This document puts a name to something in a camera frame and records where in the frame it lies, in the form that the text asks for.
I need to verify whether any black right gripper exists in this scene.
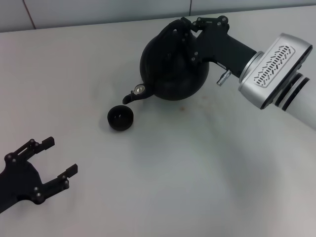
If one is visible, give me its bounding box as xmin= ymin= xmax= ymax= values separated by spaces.
xmin=181 ymin=15 xmax=258 ymax=76

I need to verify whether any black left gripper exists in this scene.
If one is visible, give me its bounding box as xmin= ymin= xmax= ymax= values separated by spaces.
xmin=0 ymin=136 xmax=79 ymax=213

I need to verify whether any black round teapot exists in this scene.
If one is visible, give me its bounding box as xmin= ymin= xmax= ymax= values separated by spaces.
xmin=122 ymin=17 xmax=210 ymax=105

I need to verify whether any silver plug with thin cable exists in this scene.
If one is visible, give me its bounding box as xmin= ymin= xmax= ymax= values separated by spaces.
xmin=216 ymin=69 xmax=232 ymax=87

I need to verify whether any small dark teacup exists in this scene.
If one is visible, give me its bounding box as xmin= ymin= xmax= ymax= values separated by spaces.
xmin=107 ymin=105 xmax=135 ymax=132

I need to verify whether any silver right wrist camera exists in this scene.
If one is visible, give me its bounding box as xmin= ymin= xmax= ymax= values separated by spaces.
xmin=237 ymin=33 xmax=313 ymax=110

